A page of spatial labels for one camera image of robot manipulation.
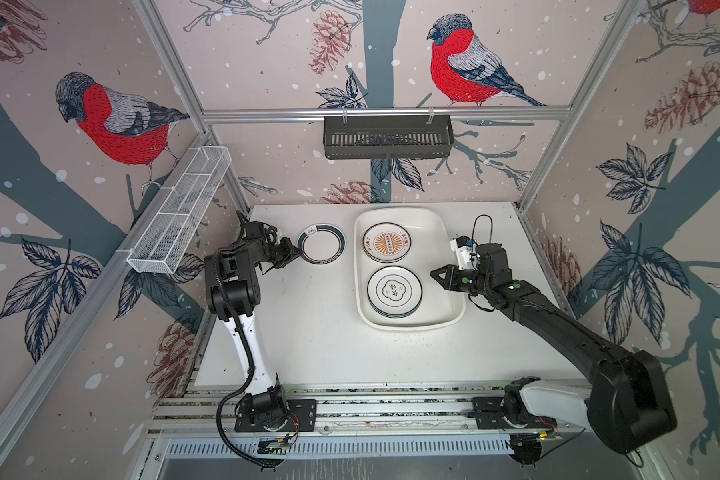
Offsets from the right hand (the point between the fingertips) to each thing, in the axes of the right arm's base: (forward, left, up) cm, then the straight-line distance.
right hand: (431, 275), depth 83 cm
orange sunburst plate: (+22, +13, -12) cm, 28 cm away
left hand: (+16, +44, -10) cm, 48 cm away
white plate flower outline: (+2, +10, -13) cm, 17 cm away
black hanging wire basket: (+48, +13, +14) cm, 52 cm away
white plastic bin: (+20, -3, -13) cm, 24 cm away
